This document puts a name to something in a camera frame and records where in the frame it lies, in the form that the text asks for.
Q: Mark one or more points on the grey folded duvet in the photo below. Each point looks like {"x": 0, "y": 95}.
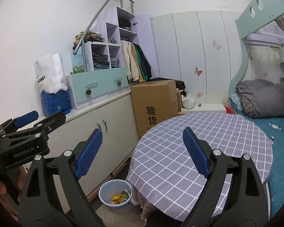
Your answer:
{"x": 261, "y": 98}

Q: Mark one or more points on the large cardboard box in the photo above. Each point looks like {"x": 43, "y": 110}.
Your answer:
{"x": 153, "y": 102}

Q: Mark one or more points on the metal stair handrail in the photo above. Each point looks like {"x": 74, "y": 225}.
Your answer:
{"x": 98, "y": 17}

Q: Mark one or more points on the blue tissue pack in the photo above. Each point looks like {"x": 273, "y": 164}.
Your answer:
{"x": 54, "y": 103}

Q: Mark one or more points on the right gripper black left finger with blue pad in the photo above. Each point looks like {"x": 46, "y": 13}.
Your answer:
{"x": 52, "y": 195}

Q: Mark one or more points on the red storage box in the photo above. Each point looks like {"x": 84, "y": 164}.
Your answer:
{"x": 230, "y": 110}

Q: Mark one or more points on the teal bunk bed frame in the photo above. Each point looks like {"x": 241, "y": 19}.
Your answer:
{"x": 257, "y": 14}

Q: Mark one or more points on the lilac cubby shelf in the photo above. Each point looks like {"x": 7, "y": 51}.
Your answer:
{"x": 102, "y": 49}

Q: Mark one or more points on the person's left hand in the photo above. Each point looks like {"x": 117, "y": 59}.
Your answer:
{"x": 11, "y": 186}

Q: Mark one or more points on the white plastic bag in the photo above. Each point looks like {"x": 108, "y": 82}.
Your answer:
{"x": 188, "y": 101}

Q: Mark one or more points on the blue plastic trash bin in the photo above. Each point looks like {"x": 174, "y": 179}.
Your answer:
{"x": 110, "y": 188}

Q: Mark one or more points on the teal drawer unit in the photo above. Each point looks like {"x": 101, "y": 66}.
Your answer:
{"x": 90, "y": 87}

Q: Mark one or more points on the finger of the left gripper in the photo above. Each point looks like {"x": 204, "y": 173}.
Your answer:
{"x": 12, "y": 125}
{"x": 44, "y": 127}

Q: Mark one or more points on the hanging clothes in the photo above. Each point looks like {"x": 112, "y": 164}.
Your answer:
{"x": 136, "y": 63}

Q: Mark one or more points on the grey checked tablecloth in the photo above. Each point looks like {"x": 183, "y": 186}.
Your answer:
{"x": 173, "y": 159}

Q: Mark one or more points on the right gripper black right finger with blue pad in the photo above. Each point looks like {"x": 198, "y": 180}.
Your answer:
{"x": 233, "y": 194}

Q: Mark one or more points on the yellow foil bag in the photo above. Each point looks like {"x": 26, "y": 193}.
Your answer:
{"x": 119, "y": 198}

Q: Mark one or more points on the white low cabinet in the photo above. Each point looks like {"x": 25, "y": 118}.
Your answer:
{"x": 115, "y": 119}

